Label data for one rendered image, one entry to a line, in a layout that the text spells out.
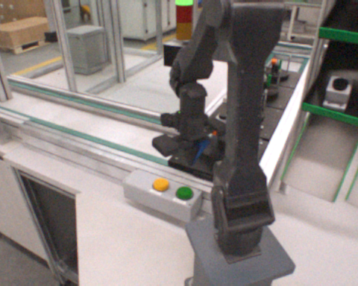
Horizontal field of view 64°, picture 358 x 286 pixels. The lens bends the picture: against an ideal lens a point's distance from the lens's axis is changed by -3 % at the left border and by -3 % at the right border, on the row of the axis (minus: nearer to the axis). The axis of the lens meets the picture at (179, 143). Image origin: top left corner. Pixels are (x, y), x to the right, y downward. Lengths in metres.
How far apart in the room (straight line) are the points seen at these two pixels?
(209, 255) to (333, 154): 0.43
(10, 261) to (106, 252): 1.30
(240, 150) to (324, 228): 0.53
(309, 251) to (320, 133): 0.30
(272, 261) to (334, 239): 0.38
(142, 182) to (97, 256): 0.22
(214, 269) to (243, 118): 0.25
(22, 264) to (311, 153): 1.68
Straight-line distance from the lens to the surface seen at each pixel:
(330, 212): 0.96
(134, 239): 0.81
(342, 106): 0.69
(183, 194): 0.75
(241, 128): 0.41
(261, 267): 0.53
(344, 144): 0.82
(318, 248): 0.85
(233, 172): 0.43
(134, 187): 0.80
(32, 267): 1.96
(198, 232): 0.55
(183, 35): 0.93
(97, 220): 0.87
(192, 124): 0.65
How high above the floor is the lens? 1.48
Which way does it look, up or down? 33 degrees down
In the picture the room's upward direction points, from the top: straight up
